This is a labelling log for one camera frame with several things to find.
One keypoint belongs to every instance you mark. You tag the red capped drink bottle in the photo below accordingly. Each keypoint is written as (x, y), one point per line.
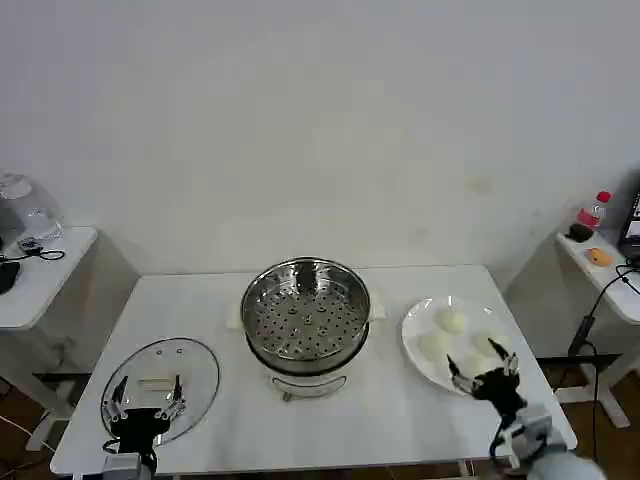
(595, 212)

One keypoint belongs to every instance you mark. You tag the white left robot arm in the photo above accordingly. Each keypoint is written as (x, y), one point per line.
(122, 468)

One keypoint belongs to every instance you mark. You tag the white round plate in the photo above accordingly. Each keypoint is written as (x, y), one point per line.
(420, 320)

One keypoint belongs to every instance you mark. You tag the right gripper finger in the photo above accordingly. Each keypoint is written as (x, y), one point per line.
(510, 364)
(462, 381)

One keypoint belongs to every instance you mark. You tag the black pouch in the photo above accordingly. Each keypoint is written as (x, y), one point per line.
(7, 277)

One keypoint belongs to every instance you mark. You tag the small dark round object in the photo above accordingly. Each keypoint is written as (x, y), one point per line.
(580, 232)

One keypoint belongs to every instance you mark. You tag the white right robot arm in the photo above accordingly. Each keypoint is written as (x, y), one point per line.
(565, 465)

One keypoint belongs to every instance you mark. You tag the black laptop screen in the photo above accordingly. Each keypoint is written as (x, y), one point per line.
(631, 220)

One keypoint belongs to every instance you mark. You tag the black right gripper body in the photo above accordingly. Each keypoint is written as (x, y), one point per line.
(500, 390)

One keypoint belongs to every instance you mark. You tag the clear glass jar appliance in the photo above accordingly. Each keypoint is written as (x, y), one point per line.
(27, 205)

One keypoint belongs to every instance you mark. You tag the round glass lid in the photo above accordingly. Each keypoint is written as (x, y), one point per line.
(195, 380)

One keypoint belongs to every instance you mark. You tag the white steamed bun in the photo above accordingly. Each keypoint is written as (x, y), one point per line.
(433, 346)
(484, 344)
(452, 321)
(472, 366)

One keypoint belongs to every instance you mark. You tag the perforated steel steamer basket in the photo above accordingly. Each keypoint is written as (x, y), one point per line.
(305, 320)

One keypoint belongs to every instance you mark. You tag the white desk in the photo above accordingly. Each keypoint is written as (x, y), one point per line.
(615, 290)

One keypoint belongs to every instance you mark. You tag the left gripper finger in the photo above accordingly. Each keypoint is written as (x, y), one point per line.
(175, 406)
(116, 402)

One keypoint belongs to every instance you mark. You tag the orange computer mouse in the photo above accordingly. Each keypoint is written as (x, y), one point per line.
(599, 256)

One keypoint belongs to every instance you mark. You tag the white side table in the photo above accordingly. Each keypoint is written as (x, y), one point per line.
(45, 285)

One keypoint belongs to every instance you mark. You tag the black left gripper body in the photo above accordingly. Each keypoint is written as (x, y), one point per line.
(137, 427)

